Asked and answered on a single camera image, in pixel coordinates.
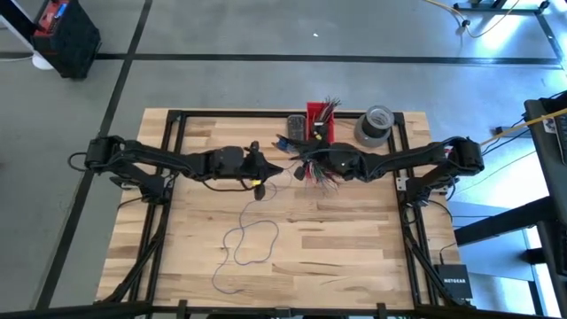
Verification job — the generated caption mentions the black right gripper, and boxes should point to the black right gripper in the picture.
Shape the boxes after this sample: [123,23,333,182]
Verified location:
[276,134,369,183]

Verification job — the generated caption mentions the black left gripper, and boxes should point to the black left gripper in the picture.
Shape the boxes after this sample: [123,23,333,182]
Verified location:
[207,140,284,201]

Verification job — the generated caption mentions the blue network cord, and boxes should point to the blue network cord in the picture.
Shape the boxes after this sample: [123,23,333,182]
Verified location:
[211,136,296,296]

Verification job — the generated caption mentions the small blue object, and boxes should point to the small blue object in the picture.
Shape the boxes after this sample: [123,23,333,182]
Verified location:
[273,134,297,157]

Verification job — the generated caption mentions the clear plastic case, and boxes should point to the clear plastic case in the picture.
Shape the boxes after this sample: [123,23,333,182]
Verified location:
[286,113,307,142]

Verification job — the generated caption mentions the red plastic bin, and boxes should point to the red plastic bin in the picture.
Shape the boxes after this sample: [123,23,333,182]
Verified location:
[306,101,337,145]

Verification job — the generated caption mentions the grey tape roll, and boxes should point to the grey tape roll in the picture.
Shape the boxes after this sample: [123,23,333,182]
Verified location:
[353,118,393,149]

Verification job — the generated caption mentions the black tape roll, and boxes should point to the black tape roll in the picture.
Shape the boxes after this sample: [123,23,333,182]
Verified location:
[361,105,396,138]

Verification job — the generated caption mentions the black Netgear router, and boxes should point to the black Netgear router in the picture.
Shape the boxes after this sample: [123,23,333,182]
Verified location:
[432,263,474,301]

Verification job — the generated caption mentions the black crate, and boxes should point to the black crate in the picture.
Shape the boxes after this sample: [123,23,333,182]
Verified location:
[29,0,102,80]

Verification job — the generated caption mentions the black desk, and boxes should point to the black desk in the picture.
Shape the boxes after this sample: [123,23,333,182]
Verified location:
[454,90,567,319]

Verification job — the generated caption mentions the red box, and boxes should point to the red box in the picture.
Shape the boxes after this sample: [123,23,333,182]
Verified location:
[33,0,70,37]

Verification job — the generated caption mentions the bundle of coloured wires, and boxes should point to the bundle of coloured wires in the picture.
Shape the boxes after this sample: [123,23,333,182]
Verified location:
[316,96,343,125]
[295,162,345,192]

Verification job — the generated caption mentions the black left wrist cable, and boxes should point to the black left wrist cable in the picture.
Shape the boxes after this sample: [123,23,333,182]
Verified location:
[201,175,262,194]

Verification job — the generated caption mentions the black aluminium table frame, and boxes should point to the black aluminium table frame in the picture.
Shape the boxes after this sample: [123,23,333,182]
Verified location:
[95,108,478,319]

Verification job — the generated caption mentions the yellow floor cable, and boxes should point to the yellow floor cable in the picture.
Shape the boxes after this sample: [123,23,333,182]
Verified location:
[423,0,526,40]

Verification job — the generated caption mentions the yellow hanging cable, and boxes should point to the yellow hanging cable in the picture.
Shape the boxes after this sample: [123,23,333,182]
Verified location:
[477,107,567,148]

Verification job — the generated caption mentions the white post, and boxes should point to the white post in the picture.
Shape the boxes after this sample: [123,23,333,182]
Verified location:
[0,11,55,72]

